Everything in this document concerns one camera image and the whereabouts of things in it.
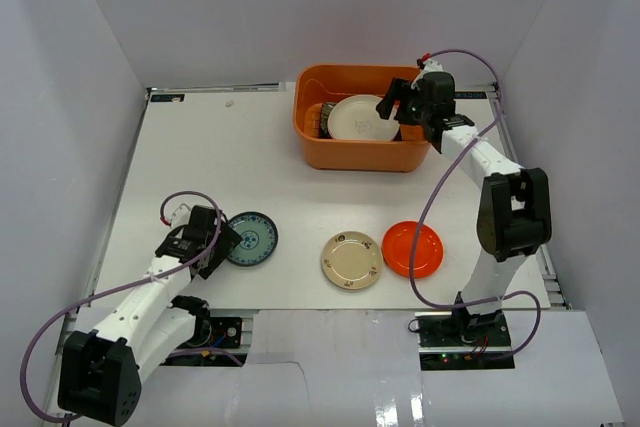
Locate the blue floral round plate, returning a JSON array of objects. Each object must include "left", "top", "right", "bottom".
[{"left": 227, "top": 211, "right": 279, "bottom": 267}]

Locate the cream white round plate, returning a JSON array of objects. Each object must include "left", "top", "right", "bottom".
[{"left": 327, "top": 95, "right": 400, "bottom": 141}]

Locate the black square floral plate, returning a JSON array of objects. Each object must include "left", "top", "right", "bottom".
[{"left": 319, "top": 102, "right": 336, "bottom": 139}]

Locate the orange round plate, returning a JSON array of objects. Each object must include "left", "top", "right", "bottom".
[{"left": 381, "top": 220, "right": 445, "bottom": 280}]

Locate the beige round patterned plate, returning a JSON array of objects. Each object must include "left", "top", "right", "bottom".
[{"left": 320, "top": 231, "right": 384, "bottom": 291}]

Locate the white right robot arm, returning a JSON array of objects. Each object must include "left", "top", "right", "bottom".
[{"left": 376, "top": 71, "right": 552, "bottom": 346}]

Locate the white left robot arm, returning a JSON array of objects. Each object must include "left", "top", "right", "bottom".
[{"left": 57, "top": 206, "right": 241, "bottom": 426}]

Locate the orange plastic bin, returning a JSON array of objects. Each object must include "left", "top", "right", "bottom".
[{"left": 293, "top": 64, "right": 431, "bottom": 173}]

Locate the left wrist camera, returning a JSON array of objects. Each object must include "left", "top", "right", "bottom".
[{"left": 160, "top": 203, "right": 192, "bottom": 228}]

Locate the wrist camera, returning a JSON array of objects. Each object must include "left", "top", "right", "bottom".
[
  {"left": 415, "top": 53, "right": 444, "bottom": 81},
  {"left": 160, "top": 203, "right": 192, "bottom": 228}
]

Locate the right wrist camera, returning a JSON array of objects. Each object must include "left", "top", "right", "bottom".
[{"left": 415, "top": 53, "right": 444, "bottom": 81}]

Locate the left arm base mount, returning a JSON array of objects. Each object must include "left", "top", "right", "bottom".
[{"left": 177, "top": 316, "right": 244, "bottom": 350}]

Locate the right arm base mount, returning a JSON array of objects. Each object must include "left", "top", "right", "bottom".
[{"left": 407, "top": 312, "right": 515, "bottom": 371}]

